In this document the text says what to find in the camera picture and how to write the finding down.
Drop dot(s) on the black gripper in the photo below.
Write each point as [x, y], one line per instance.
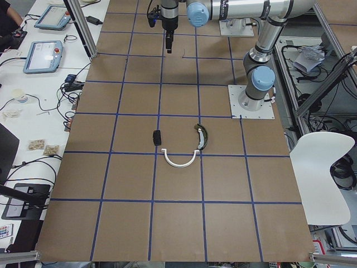
[168, 24]

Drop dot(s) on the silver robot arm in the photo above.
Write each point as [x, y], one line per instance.
[260, 76]
[237, 11]

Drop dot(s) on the black power adapter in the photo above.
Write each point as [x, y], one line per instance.
[94, 20]

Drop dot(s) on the small black rectangular box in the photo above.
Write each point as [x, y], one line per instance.
[157, 138]

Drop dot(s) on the olive green curved part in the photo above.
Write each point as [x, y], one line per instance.
[203, 136]

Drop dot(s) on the blue teach pendant far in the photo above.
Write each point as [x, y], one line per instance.
[53, 18]

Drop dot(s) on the blue teach pendant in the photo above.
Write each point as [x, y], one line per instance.
[53, 18]
[43, 57]

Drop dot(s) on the blue teach pendant near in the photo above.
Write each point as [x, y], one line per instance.
[43, 57]

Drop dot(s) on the crumpled white papers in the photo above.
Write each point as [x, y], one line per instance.
[309, 58]

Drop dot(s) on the bag of small parts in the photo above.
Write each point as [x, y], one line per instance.
[36, 144]
[51, 150]

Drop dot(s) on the white chair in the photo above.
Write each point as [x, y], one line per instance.
[312, 158]

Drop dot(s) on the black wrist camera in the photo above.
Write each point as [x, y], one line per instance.
[153, 16]

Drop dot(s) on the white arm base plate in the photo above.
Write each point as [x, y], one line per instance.
[236, 28]
[242, 107]

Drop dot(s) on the aluminium frame post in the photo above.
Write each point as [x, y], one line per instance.
[82, 27]

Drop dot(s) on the white curved plastic bracket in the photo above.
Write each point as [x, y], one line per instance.
[180, 161]

